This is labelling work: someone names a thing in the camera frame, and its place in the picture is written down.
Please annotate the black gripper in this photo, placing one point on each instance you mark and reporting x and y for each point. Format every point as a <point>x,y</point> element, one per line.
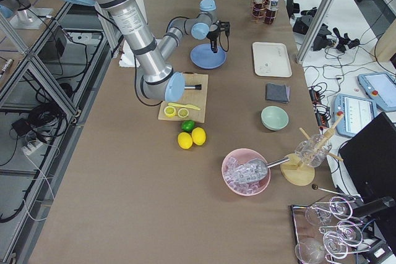
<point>213,35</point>

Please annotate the blue plate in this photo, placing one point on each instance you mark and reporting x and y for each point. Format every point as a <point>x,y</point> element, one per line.
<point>203,57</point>

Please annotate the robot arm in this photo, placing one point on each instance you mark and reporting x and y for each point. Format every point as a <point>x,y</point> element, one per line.
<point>158,80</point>

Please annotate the tea bottle middle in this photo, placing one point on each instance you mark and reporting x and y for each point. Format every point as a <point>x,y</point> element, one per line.
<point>258,10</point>

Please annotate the tea bottle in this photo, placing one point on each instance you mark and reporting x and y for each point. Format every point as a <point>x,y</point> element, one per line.
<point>271,12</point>
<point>258,10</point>

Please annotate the steel muddler black cap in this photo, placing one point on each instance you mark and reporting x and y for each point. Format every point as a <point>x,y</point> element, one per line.
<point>193,87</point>

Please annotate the wooden cutting board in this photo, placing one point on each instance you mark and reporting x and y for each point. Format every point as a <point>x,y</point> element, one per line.
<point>195,97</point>

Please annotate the tea bottle front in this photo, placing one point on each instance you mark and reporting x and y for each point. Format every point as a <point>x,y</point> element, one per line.
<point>271,12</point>

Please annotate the cream rabbit tray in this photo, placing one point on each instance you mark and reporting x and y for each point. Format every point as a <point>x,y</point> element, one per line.
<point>271,60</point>

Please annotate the yellow plastic knife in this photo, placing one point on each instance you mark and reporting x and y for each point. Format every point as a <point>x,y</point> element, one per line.
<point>188,106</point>

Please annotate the lemon half slice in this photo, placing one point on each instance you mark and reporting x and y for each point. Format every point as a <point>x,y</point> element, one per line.
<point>170,111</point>
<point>183,113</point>

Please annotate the grey folded cloth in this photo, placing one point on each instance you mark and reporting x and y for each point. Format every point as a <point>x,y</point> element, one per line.
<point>278,93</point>

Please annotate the green lime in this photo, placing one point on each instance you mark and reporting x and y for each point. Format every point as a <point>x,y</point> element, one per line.
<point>188,125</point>

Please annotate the green bowl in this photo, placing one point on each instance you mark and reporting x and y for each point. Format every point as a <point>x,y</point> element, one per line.
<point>274,118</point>

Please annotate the pink bowl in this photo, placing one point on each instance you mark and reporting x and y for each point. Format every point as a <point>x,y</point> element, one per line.
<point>244,155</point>

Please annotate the metal ice scoop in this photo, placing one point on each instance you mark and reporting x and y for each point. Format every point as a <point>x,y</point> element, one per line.
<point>260,169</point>

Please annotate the clear ice cubes pile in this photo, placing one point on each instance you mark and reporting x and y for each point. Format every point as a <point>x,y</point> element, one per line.
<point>236,176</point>

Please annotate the clear glass mug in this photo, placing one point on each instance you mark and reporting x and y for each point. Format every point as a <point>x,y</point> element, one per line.
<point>308,152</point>

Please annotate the wooden cup tree stand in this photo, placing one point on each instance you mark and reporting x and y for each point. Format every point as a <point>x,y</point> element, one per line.
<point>295,171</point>

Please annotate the blue teach pendant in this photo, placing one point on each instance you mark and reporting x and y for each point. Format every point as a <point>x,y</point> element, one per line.
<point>380,87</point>
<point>357,113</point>

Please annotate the black laptop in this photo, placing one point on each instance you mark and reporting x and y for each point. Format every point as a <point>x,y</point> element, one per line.
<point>369,158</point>

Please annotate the wine glass rack tray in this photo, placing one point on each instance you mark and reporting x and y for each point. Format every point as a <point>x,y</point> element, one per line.
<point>331,232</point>

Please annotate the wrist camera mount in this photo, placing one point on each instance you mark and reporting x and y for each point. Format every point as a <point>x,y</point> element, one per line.
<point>224,27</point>

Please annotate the copper wire bottle rack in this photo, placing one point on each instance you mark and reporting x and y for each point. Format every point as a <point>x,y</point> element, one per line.
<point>265,4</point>

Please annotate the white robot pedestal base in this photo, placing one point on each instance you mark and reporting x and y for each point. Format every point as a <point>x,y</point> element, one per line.
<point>127,57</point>

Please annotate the aluminium frame post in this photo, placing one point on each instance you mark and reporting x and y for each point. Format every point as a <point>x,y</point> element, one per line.
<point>313,30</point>

